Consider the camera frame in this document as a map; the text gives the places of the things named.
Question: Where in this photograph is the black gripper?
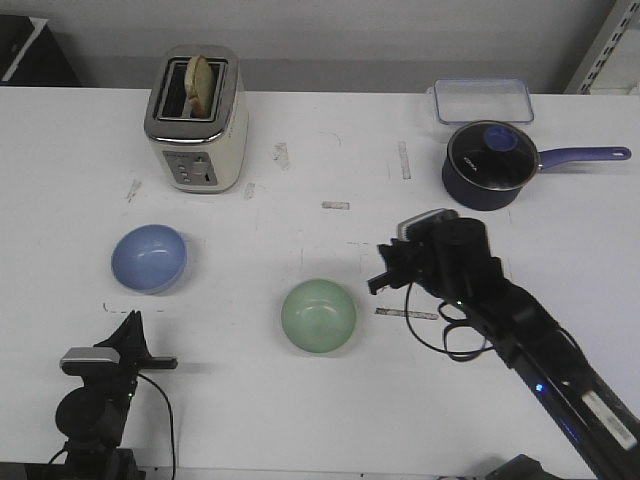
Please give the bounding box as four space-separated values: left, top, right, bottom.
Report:
80 310 177 395
367 225 437 294

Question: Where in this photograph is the blue bowl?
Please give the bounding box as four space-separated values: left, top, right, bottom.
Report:
111 224 187 294

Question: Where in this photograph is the green bowl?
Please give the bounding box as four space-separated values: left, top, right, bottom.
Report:
280 279 357 354

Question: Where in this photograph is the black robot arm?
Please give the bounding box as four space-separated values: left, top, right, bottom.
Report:
55 310 178 479
368 209 639 479

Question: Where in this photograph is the dark blue saucepan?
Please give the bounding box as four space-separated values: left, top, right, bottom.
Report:
442 146 632 211

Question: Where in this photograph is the glass pot lid purple knob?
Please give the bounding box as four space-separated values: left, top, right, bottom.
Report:
445 120 539 191

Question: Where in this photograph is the clear plastic food container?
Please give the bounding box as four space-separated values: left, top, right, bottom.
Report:
428 78 535 126

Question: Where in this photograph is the cream and chrome toaster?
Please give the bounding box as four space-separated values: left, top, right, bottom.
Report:
144 44 249 194

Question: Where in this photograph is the slice of toast bread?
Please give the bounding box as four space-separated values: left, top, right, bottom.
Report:
184 55 213 118

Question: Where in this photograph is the black box in corner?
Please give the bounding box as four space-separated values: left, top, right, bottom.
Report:
1 14 82 87

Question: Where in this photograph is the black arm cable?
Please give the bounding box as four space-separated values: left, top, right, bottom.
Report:
403 282 499 362
136 372 176 476

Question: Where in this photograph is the white metal shelf rail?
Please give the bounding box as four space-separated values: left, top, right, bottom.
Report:
563 1 639 95

